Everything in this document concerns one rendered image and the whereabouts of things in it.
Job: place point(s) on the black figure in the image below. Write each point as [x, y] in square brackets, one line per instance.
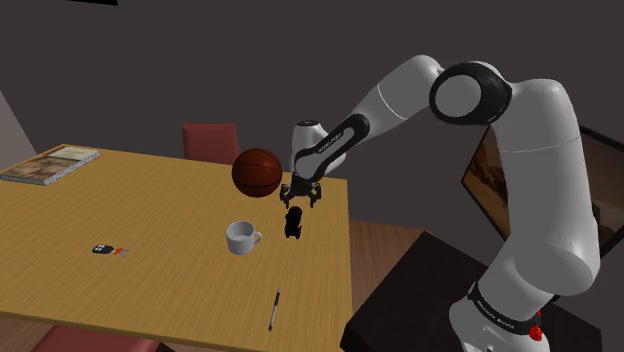
[293, 222]

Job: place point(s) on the brown basketball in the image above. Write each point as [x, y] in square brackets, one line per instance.
[257, 172]

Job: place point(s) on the white mug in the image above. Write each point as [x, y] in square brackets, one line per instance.
[241, 238]

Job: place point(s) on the wooden table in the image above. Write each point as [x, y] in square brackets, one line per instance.
[146, 244]

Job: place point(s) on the black and silver pen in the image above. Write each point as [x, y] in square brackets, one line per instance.
[274, 310]

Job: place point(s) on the black framed wall picture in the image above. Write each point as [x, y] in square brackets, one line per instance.
[487, 180]

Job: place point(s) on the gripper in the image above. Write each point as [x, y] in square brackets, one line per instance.
[302, 184]

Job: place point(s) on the book with brown cover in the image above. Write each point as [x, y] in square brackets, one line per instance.
[48, 164]

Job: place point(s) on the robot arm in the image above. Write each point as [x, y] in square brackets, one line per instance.
[546, 185]

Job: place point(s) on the black key fob with keys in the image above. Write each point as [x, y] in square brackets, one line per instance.
[108, 249]

